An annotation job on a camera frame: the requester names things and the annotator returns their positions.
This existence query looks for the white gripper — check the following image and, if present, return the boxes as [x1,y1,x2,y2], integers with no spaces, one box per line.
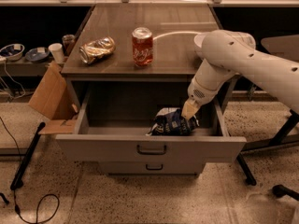
[181,60,235,120]

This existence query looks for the blue chip bag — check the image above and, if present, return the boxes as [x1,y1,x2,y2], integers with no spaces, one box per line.
[148,107,199,136]

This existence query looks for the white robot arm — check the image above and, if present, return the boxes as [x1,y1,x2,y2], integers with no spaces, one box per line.
[181,30,299,119]

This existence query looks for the grey drawer cabinet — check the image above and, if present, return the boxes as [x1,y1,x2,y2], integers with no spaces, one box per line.
[56,3,245,175]

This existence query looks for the open top drawer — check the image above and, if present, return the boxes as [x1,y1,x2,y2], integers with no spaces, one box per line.
[56,81,246,163]

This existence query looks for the lower drawer front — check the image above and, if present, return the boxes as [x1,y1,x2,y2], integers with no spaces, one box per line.
[99,161,205,175]

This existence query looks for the white bowl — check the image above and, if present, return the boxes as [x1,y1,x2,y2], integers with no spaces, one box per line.
[193,33,206,58]

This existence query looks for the red soda can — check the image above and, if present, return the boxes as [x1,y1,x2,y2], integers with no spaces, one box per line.
[132,27,153,67]

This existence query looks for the black stand leg right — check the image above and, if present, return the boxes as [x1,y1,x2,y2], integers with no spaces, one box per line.
[236,110,299,186]

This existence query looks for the black stand leg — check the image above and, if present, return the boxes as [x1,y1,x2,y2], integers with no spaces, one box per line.
[10,122,46,190]
[236,110,299,186]

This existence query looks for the crushed gold can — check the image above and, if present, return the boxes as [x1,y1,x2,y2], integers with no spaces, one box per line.
[79,36,116,65]

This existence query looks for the black caster foot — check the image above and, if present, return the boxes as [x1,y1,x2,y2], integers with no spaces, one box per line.
[272,185,299,201]

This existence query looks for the cardboard box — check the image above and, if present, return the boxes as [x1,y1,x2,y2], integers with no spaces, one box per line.
[29,62,78,134]

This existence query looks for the brown glass jar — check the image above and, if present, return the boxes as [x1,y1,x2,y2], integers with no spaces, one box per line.
[62,35,76,55]

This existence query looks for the white paper cup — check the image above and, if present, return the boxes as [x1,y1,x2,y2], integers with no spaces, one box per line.
[49,43,64,63]

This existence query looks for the blue bowl right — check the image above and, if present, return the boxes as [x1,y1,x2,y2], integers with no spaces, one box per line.
[25,47,50,63]

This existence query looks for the blue bowl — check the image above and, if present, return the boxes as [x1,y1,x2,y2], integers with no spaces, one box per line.
[0,43,24,62]
[25,47,50,63]

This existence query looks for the blue bowl left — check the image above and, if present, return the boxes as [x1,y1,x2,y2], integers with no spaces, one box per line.
[0,43,24,62]

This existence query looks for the black stand leg left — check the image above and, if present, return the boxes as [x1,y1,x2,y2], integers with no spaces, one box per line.
[10,122,46,190]

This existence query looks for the white cable on shelf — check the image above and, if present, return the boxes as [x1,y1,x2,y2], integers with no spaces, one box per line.
[0,59,27,101]

